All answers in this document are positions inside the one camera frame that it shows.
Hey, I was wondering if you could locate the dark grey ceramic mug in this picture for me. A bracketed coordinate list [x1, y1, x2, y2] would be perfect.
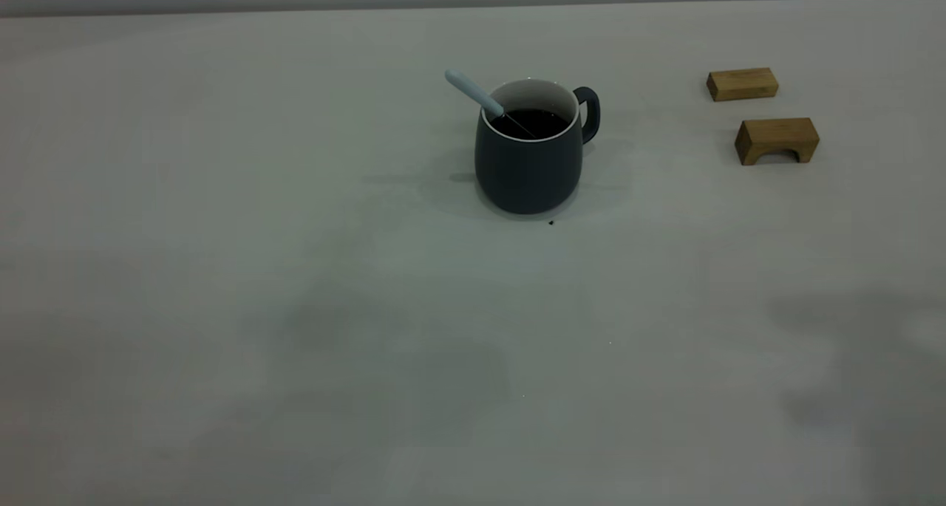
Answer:
[474, 78, 601, 215]

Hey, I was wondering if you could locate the light blue handled metal spoon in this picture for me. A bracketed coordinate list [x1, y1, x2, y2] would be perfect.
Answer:
[443, 69, 538, 139]

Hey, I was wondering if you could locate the dark coffee liquid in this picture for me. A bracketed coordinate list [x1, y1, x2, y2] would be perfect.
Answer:
[489, 109, 571, 140]

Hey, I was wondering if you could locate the flat wooden block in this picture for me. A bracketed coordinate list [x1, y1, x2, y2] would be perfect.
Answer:
[707, 67, 780, 102]

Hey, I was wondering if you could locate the arched wooden block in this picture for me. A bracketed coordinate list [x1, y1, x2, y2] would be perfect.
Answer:
[735, 118, 820, 166]

